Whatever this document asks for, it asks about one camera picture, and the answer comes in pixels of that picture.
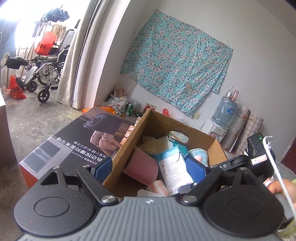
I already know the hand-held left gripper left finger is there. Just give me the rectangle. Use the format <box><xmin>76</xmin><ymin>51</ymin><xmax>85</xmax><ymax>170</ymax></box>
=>
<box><xmin>40</xmin><ymin>158</ymin><xmax>119</xmax><ymax>206</ymax></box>

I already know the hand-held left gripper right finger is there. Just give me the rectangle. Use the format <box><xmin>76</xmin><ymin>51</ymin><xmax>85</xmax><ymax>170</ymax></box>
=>
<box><xmin>179</xmin><ymin>158</ymin><xmax>263</xmax><ymax>206</ymax></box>

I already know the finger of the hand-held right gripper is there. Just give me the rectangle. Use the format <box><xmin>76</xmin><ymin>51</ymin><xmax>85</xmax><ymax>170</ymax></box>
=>
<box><xmin>179</xmin><ymin>182</ymin><xmax>197</xmax><ymax>194</ymax></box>

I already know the light blue checked towel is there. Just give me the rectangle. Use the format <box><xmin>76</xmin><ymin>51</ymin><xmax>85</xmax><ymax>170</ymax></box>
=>
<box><xmin>188</xmin><ymin>148</ymin><xmax>210</xmax><ymax>166</ymax></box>

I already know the blue white wipes pack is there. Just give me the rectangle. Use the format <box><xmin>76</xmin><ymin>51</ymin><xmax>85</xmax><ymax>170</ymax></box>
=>
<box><xmin>156</xmin><ymin>147</ymin><xmax>195</xmax><ymax>196</ymax></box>

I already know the pink knitted cloth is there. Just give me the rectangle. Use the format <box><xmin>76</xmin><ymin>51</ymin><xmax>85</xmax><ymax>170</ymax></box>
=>
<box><xmin>122</xmin><ymin>148</ymin><xmax>160</xmax><ymax>186</ymax></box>

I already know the brown cardboard box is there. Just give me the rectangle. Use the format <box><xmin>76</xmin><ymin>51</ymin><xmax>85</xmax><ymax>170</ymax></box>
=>
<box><xmin>102</xmin><ymin>108</ymin><xmax>228</xmax><ymax>197</ymax></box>

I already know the person's right hand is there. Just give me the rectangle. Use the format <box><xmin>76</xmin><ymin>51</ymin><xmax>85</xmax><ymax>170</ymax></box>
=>
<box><xmin>264</xmin><ymin>178</ymin><xmax>296</xmax><ymax>197</ymax></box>

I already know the checked patterned roll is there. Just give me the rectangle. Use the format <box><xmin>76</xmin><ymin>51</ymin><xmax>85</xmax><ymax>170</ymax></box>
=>
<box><xmin>233</xmin><ymin>113</ymin><xmax>264</xmax><ymax>154</ymax></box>

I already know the dark red door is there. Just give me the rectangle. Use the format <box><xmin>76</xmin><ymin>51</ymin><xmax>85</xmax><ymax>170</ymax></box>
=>
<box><xmin>281</xmin><ymin>148</ymin><xmax>296</xmax><ymax>167</ymax></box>

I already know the white water dispenser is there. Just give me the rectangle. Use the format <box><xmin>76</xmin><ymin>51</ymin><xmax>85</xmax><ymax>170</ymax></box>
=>
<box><xmin>203</xmin><ymin>118</ymin><xmax>227</xmax><ymax>142</ymax></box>

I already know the large printed carton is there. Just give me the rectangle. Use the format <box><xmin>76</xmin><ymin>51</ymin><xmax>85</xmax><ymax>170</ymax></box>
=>
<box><xmin>19</xmin><ymin>107</ymin><xmax>139</xmax><ymax>188</ymax></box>

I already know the beige cloth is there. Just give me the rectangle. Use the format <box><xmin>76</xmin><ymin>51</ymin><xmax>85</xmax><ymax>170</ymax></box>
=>
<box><xmin>142</xmin><ymin>135</ymin><xmax>173</xmax><ymax>154</ymax></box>

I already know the orange flat bag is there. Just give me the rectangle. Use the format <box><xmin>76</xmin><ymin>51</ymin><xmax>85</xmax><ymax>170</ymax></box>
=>
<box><xmin>82</xmin><ymin>106</ymin><xmax>116</xmax><ymax>114</ymax></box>

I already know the pile of white plastic bags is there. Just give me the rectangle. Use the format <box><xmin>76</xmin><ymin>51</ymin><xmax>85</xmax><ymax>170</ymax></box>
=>
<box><xmin>107</xmin><ymin>93</ymin><xmax>130</xmax><ymax>114</ymax></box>

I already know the red white packet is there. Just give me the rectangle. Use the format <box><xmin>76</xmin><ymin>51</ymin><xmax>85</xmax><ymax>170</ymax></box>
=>
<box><xmin>143</xmin><ymin>102</ymin><xmax>156</xmax><ymax>114</ymax></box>

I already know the brown cabinet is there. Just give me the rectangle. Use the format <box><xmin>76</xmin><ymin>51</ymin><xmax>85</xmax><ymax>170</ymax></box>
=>
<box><xmin>0</xmin><ymin>89</ymin><xmax>17</xmax><ymax>169</ymax></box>

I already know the wheelchair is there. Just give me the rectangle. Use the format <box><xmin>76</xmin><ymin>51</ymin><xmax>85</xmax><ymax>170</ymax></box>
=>
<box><xmin>7</xmin><ymin>29</ymin><xmax>77</xmax><ymax>103</ymax></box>

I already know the red plastic bag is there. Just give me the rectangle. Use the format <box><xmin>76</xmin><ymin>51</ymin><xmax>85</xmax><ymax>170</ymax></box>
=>
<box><xmin>35</xmin><ymin>31</ymin><xmax>57</xmax><ymax>56</ymax></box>
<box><xmin>8</xmin><ymin>75</ymin><xmax>27</xmax><ymax>100</ymax></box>

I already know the cream curtain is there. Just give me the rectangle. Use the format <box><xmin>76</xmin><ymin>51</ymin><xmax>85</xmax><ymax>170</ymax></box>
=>
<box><xmin>57</xmin><ymin>0</ymin><xmax>131</xmax><ymax>109</ymax></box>

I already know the blue checked garment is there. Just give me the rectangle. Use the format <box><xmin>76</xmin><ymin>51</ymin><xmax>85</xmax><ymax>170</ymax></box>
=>
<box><xmin>43</xmin><ymin>8</ymin><xmax>70</xmax><ymax>22</ymax></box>

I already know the white cable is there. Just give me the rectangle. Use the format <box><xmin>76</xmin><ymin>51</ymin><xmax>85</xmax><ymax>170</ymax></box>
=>
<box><xmin>262</xmin><ymin>136</ymin><xmax>296</xmax><ymax>232</ymax></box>

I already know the teal floral wall cloth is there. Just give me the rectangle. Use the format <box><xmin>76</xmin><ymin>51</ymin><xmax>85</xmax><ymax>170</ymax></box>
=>
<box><xmin>120</xmin><ymin>9</ymin><xmax>233</xmax><ymax>116</ymax></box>

